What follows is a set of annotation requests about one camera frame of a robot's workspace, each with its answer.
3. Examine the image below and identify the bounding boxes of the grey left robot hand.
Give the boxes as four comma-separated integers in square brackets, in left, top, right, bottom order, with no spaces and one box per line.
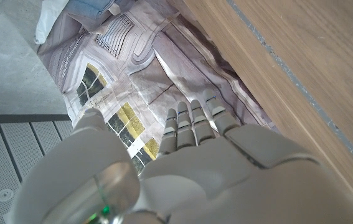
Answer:
[3,90,353,224]

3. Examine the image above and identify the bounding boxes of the printed living room backdrop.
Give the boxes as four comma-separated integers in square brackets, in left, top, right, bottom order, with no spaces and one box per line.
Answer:
[34,0,280,175]

